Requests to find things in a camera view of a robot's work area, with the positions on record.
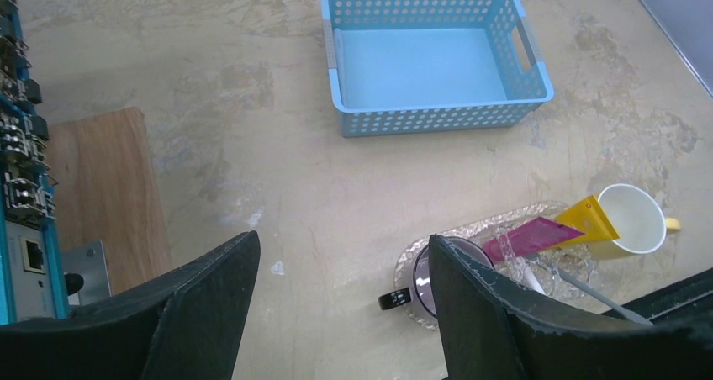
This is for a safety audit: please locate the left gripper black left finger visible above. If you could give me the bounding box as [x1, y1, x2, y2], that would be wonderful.
[1, 231, 261, 379]

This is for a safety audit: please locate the purple translucent mug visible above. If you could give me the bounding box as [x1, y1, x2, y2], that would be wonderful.
[378, 236, 496, 319]

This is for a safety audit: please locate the grey metal bracket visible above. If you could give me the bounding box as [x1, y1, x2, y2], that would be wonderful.
[61, 240, 112, 309]

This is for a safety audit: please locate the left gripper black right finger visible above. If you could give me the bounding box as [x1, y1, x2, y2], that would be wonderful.
[429, 235, 712, 379]

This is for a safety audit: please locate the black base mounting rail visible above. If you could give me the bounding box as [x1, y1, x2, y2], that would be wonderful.
[623, 268, 712, 324]

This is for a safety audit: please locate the clear textured oval tray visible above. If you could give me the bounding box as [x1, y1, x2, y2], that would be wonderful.
[393, 201, 603, 331]

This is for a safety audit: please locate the yellow toothpaste tube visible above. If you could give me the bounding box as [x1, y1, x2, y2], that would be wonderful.
[554, 195, 620, 247]

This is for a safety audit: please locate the grey toothbrush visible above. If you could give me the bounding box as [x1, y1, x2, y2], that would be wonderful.
[552, 265, 653, 325]

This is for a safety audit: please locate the light blue perforated basket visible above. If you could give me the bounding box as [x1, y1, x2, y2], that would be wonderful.
[320, 0, 554, 138]

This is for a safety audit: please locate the yellow mug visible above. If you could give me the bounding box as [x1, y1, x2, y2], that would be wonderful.
[589, 183, 681, 260]

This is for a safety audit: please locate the brown wooden board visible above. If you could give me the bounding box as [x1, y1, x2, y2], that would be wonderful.
[48, 107, 172, 293]

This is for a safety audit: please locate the dark grey flat box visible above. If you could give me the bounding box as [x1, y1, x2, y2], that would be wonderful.
[1, 0, 69, 325]

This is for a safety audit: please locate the pink toothpaste tube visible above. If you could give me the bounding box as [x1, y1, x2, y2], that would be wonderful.
[482, 217, 584, 262]

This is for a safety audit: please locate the aluminium frame rail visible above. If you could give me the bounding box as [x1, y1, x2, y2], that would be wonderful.
[639, 0, 712, 94]

